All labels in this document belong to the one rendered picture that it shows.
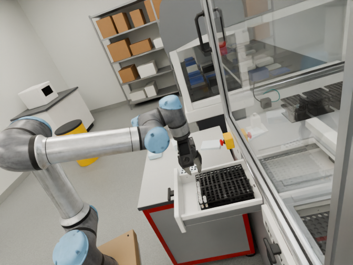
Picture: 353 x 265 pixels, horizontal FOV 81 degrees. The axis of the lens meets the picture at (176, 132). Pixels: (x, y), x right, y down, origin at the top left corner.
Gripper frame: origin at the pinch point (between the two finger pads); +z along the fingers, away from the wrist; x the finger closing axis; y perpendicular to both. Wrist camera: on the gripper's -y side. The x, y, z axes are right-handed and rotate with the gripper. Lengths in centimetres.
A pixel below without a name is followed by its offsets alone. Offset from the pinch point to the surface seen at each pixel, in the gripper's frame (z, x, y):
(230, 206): 8.2, -10.4, -14.7
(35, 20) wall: -134, 266, 440
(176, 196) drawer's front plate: 4.4, 9.9, -6.7
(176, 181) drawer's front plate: 4.5, 9.9, 2.8
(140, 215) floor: 97, 75, 68
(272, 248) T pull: 6.2, -18.5, -33.8
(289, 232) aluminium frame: -1.6, -23.2, -34.4
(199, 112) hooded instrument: 11, -9, 78
